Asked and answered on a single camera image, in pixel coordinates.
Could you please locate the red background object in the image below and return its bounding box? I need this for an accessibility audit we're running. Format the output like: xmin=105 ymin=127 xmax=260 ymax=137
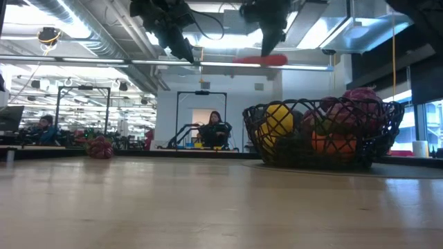
xmin=144 ymin=128 xmax=155 ymax=150

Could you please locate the dark grey monitor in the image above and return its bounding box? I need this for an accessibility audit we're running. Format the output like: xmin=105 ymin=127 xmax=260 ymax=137
xmin=0 ymin=105 xmax=25 ymax=132

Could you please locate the yellow starfruit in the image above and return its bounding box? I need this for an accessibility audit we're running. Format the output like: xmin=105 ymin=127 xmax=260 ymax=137
xmin=255 ymin=122 xmax=278 ymax=154

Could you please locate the black wire basket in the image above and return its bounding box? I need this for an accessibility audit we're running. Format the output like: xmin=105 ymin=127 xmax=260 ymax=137
xmin=242 ymin=97 xmax=405 ymax=170

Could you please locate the white paper roll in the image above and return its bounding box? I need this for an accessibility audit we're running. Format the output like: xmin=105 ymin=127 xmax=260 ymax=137
xmin=411 ymin=140 xmax=430 ymax=158

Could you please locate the black overhead camera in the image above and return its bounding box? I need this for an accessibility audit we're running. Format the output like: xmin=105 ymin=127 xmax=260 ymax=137
xmin=37 ymin=26 xmax=62 ymax=48

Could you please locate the yellow hanging cord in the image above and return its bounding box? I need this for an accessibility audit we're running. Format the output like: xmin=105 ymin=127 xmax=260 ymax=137
xmin=390 ymin=10 xmax=397 ymax=101

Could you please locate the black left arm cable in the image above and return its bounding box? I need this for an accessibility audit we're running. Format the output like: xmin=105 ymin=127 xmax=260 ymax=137
xmin=188 ymin=8 xmax=226 ymax=42

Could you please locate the black background rig frame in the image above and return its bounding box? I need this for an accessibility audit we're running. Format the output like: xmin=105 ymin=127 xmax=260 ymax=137
xmin=175 ymin=90 xmax=228 ymax=149
xmin=54 ymin=85 xmax=111 ymax=136

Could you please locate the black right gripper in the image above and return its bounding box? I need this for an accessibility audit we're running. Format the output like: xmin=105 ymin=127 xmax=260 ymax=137
xmin=239 ymin=0 xmax=292 ymax=58

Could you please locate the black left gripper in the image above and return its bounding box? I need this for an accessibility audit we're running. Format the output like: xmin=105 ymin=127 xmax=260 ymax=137
xmin=129 ymin=0 xmax=195 ymax=64

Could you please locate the person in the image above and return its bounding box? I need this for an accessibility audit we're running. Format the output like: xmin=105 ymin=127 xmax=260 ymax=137
xmin=196 ymin=110 xmax=233 ymax=150
xmin=24 ymin=114 xmax=59 ymax=146

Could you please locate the silver overhead frame bar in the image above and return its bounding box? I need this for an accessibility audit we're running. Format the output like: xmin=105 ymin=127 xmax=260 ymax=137
xmin=0 ymin=54 xmax=334 ymax=72

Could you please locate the red grape bunch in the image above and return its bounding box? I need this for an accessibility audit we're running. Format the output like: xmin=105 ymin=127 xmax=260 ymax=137
xmin=85 ymin=135 xmax=114 ymax=160

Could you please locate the white door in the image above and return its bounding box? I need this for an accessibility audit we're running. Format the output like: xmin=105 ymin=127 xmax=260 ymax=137
xmin=191 ymin=108 xmax=218 ymax=139

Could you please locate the grey round mat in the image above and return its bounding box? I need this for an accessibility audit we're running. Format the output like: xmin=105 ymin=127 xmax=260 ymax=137
xmin=242 ymin=159 xmax=443 ymax=180

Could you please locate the purple bulb bunch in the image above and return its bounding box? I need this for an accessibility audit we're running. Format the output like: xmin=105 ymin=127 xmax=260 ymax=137
xmin=300 ymin=86 xmax=386 ymax=136

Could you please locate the orange mango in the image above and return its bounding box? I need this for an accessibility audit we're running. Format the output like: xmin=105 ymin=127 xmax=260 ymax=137
xmin=310 ymin=130 xmax=358 ymax=156

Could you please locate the yellow lemon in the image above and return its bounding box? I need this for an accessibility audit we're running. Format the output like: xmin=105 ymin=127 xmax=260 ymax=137
xmin=264 ymin=103 xmax=295 ymax=138

